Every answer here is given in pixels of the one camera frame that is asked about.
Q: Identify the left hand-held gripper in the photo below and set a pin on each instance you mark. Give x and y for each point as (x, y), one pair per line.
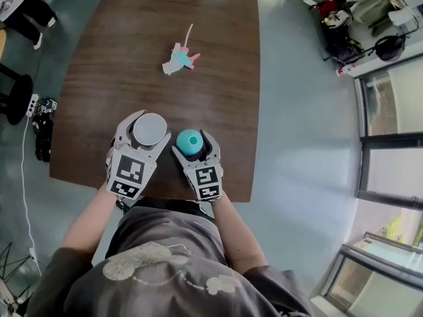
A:
(127, 172)

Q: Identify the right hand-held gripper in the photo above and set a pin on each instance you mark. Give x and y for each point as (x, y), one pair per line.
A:
(206, 180)

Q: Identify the white round container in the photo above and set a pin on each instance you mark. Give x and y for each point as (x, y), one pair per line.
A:
(149, 129)

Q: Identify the teal cup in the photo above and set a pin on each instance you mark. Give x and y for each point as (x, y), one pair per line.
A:
(189, 142)

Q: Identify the person's right forearm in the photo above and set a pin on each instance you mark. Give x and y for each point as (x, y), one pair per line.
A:
(236, 233)

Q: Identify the person's left forearm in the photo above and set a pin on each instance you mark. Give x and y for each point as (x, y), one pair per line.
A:
(89, 223)

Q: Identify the pink teal white paper toy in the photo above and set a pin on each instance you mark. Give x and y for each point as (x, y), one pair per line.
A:
(180, 59)

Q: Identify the pile of black equipment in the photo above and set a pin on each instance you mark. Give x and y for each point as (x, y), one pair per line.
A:
(43, 127)

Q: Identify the white power strip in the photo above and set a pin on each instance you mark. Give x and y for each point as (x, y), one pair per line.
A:
(32, 104)

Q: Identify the person's grey printed shirt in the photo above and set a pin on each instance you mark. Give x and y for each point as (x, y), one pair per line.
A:
(172, 269)

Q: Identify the black round stool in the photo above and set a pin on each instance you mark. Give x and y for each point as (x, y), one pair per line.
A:
(15, 94)

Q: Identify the white bottle with red cap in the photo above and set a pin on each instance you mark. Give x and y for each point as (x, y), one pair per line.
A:
(345, 70)

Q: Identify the black tripod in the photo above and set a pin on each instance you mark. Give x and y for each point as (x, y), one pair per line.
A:
(13, 269)

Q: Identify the pile of dark bags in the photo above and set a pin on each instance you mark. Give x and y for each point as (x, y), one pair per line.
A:
(340, 35)

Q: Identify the dark framed glass window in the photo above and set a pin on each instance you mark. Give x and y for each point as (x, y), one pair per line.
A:
(391, 134)
(376, 276)

